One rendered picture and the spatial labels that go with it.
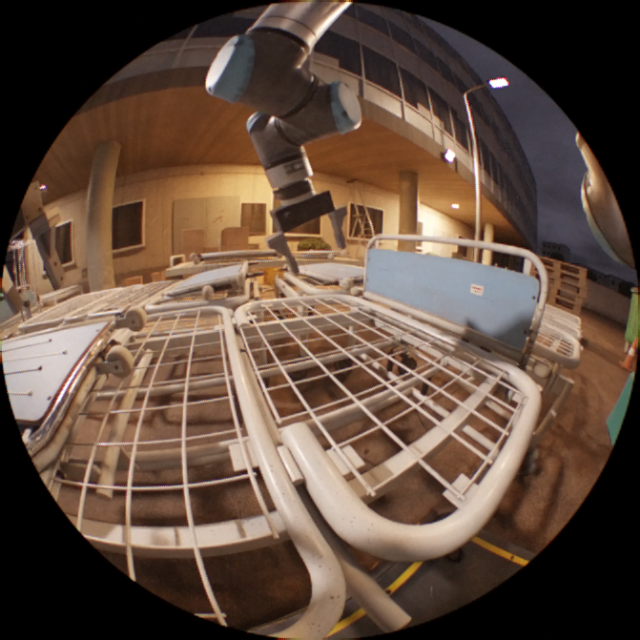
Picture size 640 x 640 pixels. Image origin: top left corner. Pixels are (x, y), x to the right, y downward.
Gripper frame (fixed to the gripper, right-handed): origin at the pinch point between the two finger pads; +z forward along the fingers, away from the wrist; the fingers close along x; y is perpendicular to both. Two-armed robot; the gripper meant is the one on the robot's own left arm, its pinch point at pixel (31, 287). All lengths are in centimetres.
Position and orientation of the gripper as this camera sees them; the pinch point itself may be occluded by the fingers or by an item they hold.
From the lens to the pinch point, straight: 41.8
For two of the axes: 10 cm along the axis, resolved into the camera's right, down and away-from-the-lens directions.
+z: -1.2, 7.2, 6.9
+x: -8.8, 2.4, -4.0
